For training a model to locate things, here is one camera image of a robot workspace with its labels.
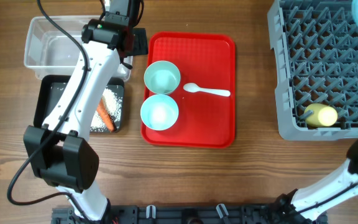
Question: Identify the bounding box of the green bowl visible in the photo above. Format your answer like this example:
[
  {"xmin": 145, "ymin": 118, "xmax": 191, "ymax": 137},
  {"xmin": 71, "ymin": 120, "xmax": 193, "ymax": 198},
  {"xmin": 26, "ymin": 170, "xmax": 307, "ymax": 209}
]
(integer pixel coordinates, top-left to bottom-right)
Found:
[{"xmin": 144, "ymin": 60, "xmax": 181, "ymax": 95}]

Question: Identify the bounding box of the white plastic spoon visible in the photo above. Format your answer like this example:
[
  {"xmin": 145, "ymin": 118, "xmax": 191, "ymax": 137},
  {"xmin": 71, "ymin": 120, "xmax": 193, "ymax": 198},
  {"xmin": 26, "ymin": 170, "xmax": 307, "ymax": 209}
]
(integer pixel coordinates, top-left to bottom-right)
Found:
[{"xmin": 183, "ymin": 83, "xmax": 231, "ymax": 97}]

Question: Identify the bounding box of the light blue bowl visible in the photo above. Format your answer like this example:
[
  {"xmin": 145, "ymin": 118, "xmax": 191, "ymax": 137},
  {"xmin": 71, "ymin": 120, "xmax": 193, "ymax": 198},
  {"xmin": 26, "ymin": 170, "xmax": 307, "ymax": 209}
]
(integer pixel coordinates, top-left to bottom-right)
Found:
[{"xmin": 140, "ymin": 95, "xmax": 179, "ymax": 131}]

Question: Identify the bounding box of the orange carrot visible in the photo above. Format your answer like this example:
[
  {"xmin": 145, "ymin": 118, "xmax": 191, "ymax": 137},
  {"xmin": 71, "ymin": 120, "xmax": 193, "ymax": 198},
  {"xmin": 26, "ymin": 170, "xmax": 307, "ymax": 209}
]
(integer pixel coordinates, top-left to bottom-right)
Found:
[{"xmin": 96, "ymin": 99, "xmax": 116, "ymax": 133}]

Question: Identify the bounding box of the yellow cup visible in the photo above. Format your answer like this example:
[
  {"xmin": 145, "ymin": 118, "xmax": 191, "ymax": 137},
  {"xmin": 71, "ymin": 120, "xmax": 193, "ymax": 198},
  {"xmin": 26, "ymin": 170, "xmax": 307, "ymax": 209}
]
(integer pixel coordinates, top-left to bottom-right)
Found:
[{"xmin": 305, "ymin": 103, "xmax": 338, "ymax": 128}]

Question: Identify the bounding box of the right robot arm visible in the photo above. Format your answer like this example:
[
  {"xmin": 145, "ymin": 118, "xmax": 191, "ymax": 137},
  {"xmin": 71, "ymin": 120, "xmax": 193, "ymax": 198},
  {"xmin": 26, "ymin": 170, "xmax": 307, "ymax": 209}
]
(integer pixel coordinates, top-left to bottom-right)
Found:
[{"xmin": 270, "ymin": 139, "xmax": 358, "ymax": 223}]

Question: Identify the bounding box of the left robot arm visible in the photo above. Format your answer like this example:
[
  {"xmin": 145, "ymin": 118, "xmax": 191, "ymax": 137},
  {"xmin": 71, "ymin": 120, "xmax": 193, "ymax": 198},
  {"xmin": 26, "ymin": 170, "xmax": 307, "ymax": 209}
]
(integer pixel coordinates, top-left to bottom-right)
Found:
[{"xmin": 24, "ymin": 1, "xmax": 148, "ymax": 223}]

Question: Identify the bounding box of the black waste tray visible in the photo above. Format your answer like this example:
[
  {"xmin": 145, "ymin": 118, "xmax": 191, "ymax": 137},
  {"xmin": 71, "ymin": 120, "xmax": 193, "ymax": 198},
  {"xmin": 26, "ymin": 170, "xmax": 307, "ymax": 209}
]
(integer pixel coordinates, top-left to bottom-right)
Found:
[{"xmin": 33, "ymin": 75, "xmax": 124, "ymax": 133}]

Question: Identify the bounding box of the grey dishwasher rack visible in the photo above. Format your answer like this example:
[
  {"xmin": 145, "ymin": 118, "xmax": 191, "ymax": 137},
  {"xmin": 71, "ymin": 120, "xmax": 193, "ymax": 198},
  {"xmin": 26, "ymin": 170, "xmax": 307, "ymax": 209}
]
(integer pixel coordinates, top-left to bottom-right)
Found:
[{"xmin": 267, "ymin": 0, "xmax": 358, "ymax": 141}]

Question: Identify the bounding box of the white rice pile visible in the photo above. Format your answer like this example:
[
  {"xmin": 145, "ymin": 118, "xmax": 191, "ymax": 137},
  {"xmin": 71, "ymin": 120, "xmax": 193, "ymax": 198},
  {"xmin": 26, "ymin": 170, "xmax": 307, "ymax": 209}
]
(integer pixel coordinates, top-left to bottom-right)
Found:
[{"xmin": 91, "ymin": 85, "xmax": 124, "ymax": 133}]

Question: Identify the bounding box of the red plastic tray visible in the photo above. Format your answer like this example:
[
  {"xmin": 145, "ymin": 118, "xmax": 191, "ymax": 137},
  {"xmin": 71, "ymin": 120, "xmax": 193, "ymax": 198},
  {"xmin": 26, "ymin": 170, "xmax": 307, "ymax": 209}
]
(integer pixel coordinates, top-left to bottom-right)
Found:
[{"xmin": 141, "ymin": 32, "xmax": 236, "ymax": 148}]

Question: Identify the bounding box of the clear plastic bin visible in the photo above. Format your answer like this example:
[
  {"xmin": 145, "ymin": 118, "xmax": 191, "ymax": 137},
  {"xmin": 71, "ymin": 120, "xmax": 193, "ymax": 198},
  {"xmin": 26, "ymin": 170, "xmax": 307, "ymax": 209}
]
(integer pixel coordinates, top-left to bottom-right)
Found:
[{"xmin": 24, "ymin": 15, "xmax": 131, "ymax": 82}]

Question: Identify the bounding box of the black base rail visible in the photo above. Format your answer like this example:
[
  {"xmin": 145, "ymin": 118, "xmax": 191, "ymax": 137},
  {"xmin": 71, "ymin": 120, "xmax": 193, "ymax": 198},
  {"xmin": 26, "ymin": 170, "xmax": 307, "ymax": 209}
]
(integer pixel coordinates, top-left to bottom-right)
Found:
[{"xmin": 50, "ymin": 203, "xmax": 328, "ymax": 224}]

